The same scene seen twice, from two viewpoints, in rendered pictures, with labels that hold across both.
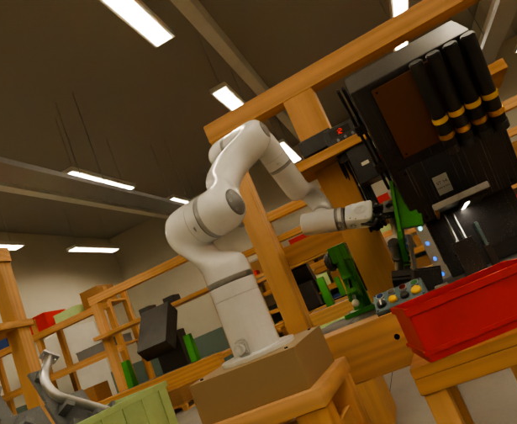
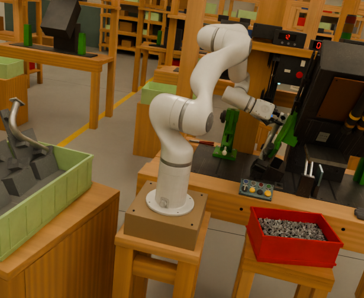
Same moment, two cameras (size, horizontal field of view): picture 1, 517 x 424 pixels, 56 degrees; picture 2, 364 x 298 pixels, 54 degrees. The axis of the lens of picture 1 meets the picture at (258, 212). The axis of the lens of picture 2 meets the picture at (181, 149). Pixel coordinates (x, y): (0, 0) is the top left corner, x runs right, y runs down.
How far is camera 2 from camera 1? 0.70 m
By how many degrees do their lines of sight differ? 34
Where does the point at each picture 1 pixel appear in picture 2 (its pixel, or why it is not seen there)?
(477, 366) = (276, 274)
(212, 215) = (191, 128)
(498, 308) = (305, 255)
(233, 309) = (171, 182)
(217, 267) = (174, 155)
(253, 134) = (241, 51)
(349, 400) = not seen: hidden behind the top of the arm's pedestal
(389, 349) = (232, 211)
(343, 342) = (211, 195)
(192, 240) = (167, 126)
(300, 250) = not seen: hidden behind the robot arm
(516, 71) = not seen: outside the picture
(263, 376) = (171, 232)
